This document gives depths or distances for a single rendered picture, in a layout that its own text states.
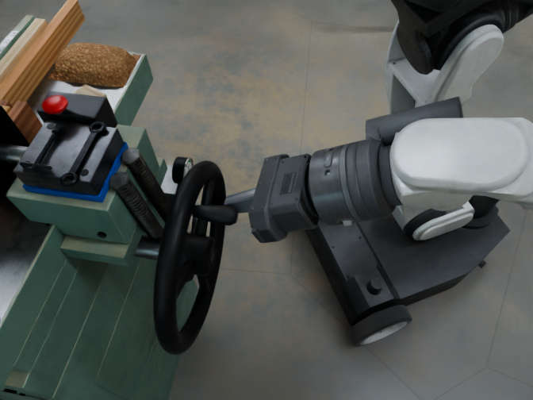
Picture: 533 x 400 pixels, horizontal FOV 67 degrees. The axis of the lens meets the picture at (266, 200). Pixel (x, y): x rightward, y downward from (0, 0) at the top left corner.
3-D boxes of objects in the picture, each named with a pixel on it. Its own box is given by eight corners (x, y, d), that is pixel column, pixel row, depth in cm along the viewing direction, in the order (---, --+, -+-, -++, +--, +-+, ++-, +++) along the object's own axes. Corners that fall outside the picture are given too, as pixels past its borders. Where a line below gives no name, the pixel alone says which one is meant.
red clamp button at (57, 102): (63, 117, 49) (59, 111, 48) (40, 114, 49) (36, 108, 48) (73, 100, 51) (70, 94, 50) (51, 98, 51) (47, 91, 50)
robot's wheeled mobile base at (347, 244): (431, 167, 170) (464, 109, 142) (512, 275, 143) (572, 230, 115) (293, 212, 158) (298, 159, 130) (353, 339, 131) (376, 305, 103)
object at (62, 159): (102, 203, 49) (86, 175, 44) (18, 190, 50) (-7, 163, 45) (139, 125, 56) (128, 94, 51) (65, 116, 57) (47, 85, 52)
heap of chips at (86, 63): (123, 88, 69) (116, 70, 65) (47, 78, 70) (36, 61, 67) (141, 55, 73) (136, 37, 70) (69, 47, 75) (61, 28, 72)
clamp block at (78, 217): (128, 248, 55) (106, 213, 48) (36, 233, 56) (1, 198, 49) (161, 164, 63) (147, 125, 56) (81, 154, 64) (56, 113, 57)
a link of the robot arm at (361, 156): (377, 229, 48) (482, 217, 43) (346, 212, 40) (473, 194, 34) (370, 143, 51) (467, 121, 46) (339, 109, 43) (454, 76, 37)
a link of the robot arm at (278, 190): (276, 261, 50) (370, 254, 44) (235, 217, 44) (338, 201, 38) (293, 185, 57) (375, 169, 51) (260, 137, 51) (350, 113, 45)
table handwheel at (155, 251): (236, 232, 81) (197, 382, 63) (143, 217, 83) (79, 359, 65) (228, 121, 58) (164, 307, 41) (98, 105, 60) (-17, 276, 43)
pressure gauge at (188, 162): (189, 195, 91) (182, 174, 85) (173, 193, 92) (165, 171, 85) (196, 174, 95) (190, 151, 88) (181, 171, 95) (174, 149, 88)
